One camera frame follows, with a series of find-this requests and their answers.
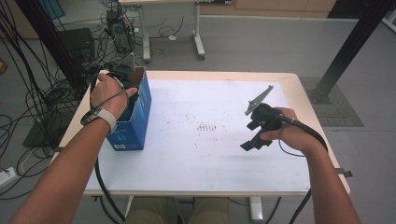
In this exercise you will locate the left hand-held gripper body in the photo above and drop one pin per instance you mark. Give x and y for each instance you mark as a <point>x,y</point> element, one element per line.
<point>126,70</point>

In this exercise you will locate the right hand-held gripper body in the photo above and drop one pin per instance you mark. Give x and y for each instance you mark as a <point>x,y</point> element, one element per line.
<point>267,116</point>

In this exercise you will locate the blue cardboard box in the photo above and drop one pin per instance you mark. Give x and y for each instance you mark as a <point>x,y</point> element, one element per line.
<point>134,133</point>

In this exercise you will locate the person's left hand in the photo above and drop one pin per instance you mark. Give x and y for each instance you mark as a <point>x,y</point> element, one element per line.
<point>109,93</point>

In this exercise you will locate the person's right hand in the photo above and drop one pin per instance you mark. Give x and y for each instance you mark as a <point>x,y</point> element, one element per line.
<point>295,137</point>

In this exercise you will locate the computer tower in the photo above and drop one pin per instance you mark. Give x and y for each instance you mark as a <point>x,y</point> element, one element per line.
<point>120,31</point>

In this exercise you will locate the wristwatch with beige band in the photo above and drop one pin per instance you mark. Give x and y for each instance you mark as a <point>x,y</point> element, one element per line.
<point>104,116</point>

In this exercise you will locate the black case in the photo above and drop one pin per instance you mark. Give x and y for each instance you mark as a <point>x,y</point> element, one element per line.
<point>77,43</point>

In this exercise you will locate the white foam board mat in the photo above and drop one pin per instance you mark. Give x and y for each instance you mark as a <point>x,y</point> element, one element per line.
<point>193,168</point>

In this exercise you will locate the white desk with metal legs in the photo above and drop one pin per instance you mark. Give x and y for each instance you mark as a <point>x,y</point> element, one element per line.
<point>198,31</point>

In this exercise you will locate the teal panel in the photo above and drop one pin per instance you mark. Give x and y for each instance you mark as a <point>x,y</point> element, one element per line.
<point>51,7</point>

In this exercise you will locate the wooden cabinet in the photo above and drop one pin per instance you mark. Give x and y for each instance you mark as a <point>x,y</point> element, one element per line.
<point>280,7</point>

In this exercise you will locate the person's khaki pants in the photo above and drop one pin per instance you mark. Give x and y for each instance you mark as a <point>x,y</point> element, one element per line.
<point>149,211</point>

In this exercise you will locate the white power strip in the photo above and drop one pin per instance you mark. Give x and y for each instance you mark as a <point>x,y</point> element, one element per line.
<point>6,176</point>

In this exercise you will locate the black metal post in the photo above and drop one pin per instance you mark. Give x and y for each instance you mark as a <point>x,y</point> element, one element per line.
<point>46,37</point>
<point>351,43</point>

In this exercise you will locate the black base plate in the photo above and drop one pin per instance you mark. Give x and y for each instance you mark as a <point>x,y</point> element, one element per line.
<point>40,137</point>

